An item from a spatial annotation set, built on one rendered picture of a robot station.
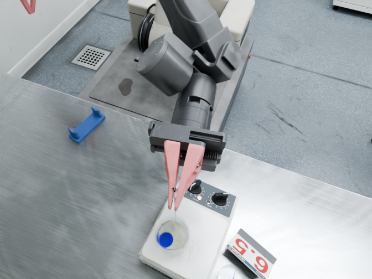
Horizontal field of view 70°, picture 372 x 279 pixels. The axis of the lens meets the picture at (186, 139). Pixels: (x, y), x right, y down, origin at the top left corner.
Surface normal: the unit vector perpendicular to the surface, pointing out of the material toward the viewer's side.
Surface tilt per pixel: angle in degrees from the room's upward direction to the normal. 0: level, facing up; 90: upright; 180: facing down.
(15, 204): 0
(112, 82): 0
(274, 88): 0
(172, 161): 21
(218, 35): 47
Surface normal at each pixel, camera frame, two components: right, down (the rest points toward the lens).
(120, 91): 0.04, -0.54
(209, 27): 0.61, 0.00
